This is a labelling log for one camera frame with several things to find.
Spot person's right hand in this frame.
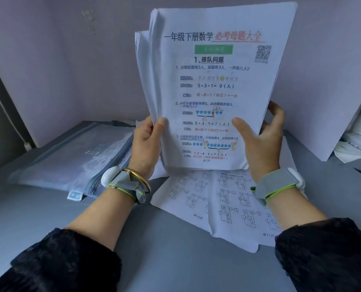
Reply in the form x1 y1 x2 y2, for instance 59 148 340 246
232 101 285 183

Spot person's left hand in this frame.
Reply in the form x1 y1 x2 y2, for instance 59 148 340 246
128 115 168 180

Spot stack of printed worksheets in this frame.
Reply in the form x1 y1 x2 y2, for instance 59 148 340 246
134 2 298 174

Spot person's right forearm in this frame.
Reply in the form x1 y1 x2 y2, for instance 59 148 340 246
253 169 328 232

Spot person's left forearm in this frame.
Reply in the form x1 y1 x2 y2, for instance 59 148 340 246
65 172 152 251

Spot gold bangle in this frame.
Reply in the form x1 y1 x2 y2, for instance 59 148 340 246
123 168 152 194

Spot grey wrist tracker band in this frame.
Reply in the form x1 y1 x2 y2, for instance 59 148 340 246
101 166 149 204
250 167 306 206

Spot worksheet with box diagrams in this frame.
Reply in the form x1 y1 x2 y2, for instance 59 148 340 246
206 137 309 253
150 169 222 234

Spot blue mesh zipper pouch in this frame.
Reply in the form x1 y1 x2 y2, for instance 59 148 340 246
8 120 137 202

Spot pile of papers and books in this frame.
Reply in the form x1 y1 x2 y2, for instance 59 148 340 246
333 85 361 163

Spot white cable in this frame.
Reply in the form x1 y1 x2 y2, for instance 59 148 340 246
0 74 32 151

